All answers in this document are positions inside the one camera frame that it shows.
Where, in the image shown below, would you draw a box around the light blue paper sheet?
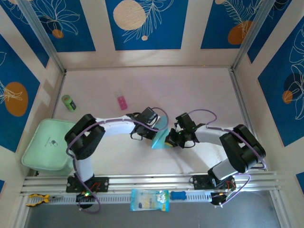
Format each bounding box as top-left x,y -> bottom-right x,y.
151,116 -> 170,150

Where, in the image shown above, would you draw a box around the pink plastic case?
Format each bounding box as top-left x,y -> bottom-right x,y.
115,92 -> 129,111

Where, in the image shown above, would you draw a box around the blue bone-shaped sponge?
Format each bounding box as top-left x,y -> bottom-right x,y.
170,190 -> 186,201

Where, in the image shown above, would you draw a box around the wet wipes packet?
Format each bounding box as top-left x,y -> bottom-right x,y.
130,189 -> 171,212

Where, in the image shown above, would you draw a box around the green bottle with black label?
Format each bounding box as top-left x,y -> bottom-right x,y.
61,94 -> 77,112

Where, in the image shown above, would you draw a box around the black controller board with LED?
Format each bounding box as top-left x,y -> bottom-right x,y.
75,191 -> 96,209

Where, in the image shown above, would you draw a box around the mint green container lid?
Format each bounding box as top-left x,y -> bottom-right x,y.
21,118 -> 76,176

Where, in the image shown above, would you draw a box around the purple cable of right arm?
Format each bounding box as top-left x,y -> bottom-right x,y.
189,108 -> 268,208

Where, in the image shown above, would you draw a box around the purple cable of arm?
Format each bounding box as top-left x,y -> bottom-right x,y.
66,107 -> 169,214
189,108 -> 268,208

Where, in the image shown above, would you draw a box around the aluminium front rail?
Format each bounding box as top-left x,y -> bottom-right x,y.
20,171 -> 280,196

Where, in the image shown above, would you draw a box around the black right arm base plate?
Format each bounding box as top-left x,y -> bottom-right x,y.
190,174 -> 236,190

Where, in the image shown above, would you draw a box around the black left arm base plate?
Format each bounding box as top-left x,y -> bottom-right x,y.
66,176 -> 110,193

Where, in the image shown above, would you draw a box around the aluminium side rail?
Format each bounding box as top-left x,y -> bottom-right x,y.
229,70 -> 266,171
51,71 -> 67,119

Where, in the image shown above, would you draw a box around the black controller board with wires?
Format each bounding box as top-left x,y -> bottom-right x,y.
210,190 -> 236,209

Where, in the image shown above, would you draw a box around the slotted grey cable duct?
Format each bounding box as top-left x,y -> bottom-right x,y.
25,190 -> 213,207

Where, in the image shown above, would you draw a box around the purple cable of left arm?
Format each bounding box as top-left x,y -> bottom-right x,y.
66,107 -> 169,214

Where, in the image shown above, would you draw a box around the yellow-handled pliers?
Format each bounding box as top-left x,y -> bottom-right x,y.
26,193 -> 64,207

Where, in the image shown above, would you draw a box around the aluminium corner post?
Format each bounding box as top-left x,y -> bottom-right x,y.
231,0 -> 277,72
18,0 -> 67,74

